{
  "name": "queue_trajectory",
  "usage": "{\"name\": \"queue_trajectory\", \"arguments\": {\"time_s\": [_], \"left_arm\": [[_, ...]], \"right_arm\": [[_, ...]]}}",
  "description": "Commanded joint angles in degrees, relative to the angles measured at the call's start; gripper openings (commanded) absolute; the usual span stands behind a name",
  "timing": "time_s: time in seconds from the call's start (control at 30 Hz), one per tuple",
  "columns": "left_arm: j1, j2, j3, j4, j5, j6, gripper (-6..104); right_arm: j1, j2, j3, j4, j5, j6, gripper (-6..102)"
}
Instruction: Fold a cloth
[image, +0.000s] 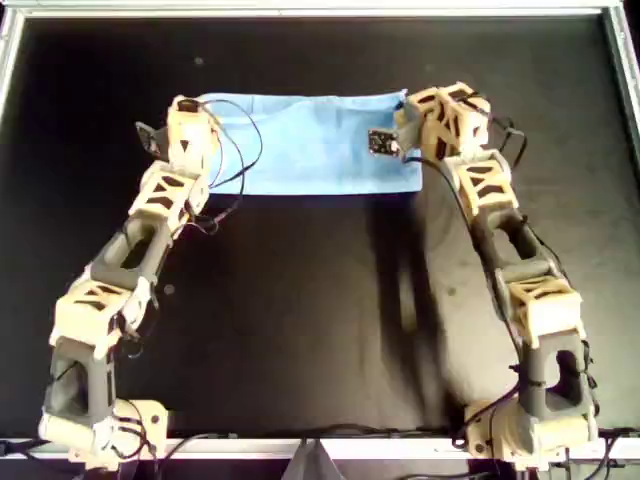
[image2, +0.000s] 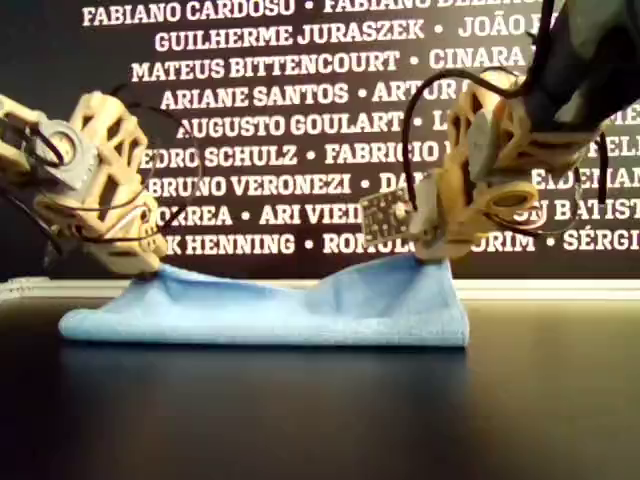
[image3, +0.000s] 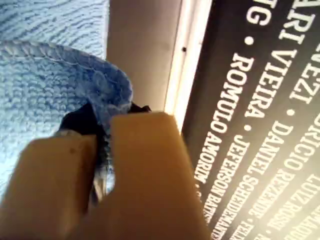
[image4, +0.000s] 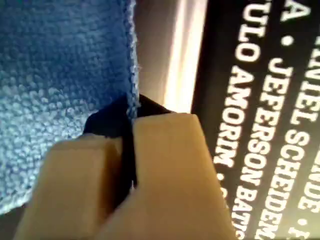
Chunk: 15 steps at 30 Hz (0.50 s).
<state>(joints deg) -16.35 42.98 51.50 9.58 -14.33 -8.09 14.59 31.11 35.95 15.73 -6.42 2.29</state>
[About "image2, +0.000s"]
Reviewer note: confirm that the light blue microfibre cloth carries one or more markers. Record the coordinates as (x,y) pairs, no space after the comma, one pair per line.
(275,315)

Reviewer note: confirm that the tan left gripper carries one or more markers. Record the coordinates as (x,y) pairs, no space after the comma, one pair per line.
(100,225)

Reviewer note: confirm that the aluminium table frame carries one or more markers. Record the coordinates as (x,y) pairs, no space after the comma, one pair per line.
(550,290)

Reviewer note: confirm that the tan lattice left robot arm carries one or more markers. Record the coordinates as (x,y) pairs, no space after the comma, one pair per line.
(117,130)

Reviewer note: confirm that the tan lattice right robot arm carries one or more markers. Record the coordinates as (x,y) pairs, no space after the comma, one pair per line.
(575,60)

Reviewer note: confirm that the black banner with white names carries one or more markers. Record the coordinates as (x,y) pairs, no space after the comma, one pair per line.
(280,65)

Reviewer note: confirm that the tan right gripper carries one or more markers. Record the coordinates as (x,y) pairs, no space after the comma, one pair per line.
(480,200)

